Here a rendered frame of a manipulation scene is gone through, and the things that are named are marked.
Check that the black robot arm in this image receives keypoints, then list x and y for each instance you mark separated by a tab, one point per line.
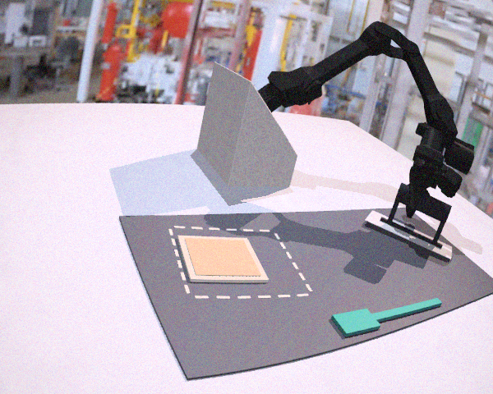
303	85

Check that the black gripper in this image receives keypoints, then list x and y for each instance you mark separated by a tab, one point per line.
422	174

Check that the peach square tile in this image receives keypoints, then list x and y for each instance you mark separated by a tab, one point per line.
226	260

